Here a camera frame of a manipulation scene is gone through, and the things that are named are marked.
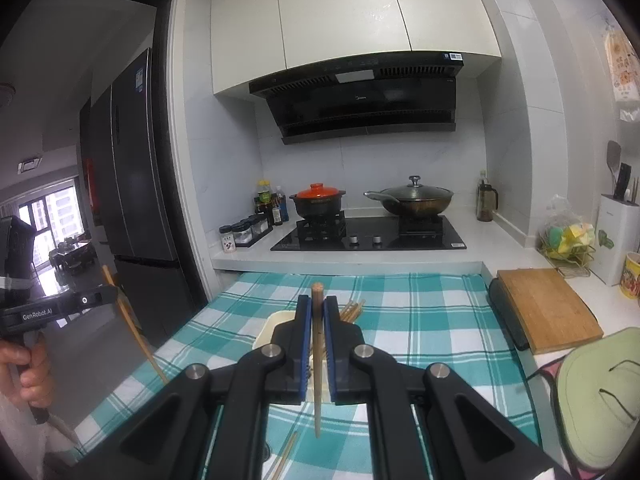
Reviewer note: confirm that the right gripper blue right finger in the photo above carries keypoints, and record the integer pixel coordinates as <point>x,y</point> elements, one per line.
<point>351,363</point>

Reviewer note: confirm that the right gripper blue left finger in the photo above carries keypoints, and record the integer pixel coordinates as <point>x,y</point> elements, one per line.
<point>280,369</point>

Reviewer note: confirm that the person's left hand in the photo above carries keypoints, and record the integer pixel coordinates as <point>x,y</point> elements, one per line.
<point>36,384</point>

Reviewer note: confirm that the cream utensil holder box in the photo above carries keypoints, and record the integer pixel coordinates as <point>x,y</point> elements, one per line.
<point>276,319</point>

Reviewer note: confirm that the teal plaid tablecloth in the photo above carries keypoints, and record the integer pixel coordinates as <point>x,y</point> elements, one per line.
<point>423,422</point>

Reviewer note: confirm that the black gas stove top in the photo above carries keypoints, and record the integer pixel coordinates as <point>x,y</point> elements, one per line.
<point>371,234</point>

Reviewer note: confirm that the spice jar rack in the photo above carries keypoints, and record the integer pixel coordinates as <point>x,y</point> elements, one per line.
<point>244,233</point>

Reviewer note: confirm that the dark double door refrigerator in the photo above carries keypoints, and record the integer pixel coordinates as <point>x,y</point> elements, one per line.
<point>129,201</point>

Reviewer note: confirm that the black tray under board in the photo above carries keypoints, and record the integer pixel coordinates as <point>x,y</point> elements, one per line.
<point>501,303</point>

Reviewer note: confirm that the sauce bottles group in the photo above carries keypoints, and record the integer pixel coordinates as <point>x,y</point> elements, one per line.
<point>271,203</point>

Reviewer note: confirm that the black pot orange lid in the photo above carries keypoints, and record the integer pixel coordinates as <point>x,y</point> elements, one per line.
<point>318,201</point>

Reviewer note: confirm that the black wok glass lid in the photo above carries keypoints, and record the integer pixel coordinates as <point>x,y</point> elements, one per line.
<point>413,200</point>

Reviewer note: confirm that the wooden cutting board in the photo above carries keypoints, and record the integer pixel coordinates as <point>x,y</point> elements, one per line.
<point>551,313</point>

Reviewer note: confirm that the bag with yellow sponges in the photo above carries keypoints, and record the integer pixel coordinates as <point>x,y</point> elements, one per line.
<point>564,238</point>

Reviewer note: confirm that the black range hood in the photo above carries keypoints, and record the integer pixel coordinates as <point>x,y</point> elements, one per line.
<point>363,94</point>

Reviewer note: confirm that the yellow printed cup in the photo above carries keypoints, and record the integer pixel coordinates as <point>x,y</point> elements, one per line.
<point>630,280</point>

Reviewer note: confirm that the white knife holder box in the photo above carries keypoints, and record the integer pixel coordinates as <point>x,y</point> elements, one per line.
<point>616,234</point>

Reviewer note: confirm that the white upper cabinets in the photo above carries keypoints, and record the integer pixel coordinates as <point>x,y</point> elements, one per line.
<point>254,38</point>

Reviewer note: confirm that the hanging printed bag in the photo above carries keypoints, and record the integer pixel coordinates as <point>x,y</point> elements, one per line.
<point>624,67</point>

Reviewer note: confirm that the green lid with handle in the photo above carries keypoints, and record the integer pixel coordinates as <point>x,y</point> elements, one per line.
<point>598,397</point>

